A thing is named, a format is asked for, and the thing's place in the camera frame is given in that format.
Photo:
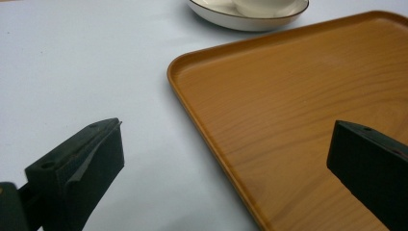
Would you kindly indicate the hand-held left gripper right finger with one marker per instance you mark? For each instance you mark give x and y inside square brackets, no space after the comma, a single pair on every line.
[369,163]

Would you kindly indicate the wooden tray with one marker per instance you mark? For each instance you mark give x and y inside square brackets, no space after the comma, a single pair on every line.
[288,112]

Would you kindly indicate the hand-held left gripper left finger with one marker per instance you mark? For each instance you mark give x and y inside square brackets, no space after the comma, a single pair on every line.
[80,173]

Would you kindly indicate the white saucer with dark rim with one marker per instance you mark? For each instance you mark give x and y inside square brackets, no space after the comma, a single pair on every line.
[224,16]

